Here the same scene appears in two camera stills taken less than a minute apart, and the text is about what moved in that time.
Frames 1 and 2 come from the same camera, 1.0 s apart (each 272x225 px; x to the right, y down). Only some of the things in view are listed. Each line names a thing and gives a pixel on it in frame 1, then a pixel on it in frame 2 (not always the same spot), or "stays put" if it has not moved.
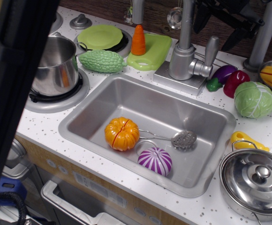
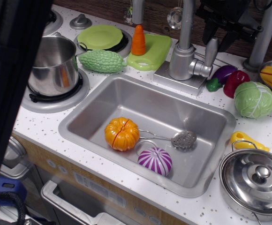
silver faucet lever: [211, 50] stays put
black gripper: [240, 12] -> [230, 14]
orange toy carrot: [138, 46] stays put
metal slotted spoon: [182, 138] stays put
